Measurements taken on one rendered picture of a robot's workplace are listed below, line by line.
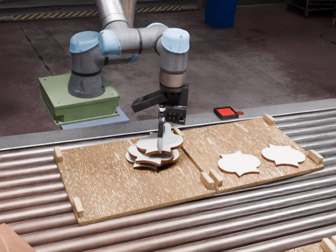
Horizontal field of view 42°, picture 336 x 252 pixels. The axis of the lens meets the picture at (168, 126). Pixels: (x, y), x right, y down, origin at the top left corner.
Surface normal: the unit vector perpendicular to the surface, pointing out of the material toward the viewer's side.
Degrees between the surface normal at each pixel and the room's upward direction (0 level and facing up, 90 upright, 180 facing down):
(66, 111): 90
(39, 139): 0
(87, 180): 0
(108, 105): 90
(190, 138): 0
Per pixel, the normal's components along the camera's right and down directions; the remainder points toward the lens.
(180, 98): -0.07, 0.49
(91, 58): 0.38, 0.51
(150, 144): -0.12, -0.87
